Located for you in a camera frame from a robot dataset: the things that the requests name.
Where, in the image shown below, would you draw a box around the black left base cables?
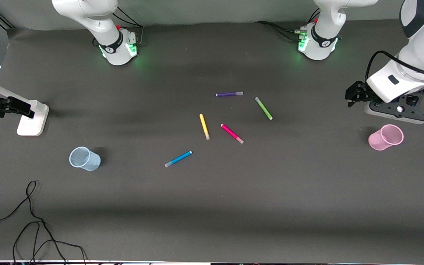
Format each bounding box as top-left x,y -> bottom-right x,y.
254,7 -> 321,42

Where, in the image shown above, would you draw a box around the black base cables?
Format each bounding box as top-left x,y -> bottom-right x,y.
92,6 -> 144,47
254,7 -> 321,42

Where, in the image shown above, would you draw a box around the translucent blue plastic cup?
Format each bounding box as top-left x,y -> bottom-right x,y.
69,146 -> 101,172

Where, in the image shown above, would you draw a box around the dark grey table mat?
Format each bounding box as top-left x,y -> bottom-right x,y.
0,17 -> 424,262

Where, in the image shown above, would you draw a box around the black right base cables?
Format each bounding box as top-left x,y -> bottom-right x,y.
92,6 -> 144,47

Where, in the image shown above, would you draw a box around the translucent pink plastic cup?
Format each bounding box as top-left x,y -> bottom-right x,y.
368,124 -> 404,151

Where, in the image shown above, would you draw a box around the thin black loose cable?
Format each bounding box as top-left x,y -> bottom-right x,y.
0,180 -> 87,265

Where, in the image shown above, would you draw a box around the white stand with base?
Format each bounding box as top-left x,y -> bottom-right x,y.
0,74 -> 50,137

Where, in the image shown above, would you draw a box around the green marker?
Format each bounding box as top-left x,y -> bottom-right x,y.
255,96 -> 273,120

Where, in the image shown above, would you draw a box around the yellow marker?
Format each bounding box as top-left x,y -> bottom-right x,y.
199,113 -> 211,141

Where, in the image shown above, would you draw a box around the blue marker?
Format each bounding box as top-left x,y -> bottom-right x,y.
165,151 -> 193,168

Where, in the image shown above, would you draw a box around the pink marker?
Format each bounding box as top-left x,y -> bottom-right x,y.
220,124 -> 244,144

